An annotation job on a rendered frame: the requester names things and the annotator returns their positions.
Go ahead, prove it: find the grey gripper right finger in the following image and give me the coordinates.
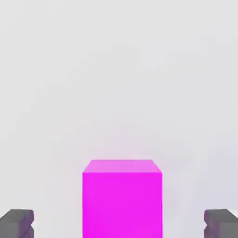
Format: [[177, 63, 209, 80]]
[[204, 209, 238, 238]]

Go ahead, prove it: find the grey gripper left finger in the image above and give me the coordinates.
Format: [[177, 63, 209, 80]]
[[0, 209, 35, 238]]

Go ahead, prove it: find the small magenta cube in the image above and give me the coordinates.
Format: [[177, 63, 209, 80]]
[[82, 159, 163, 238]]

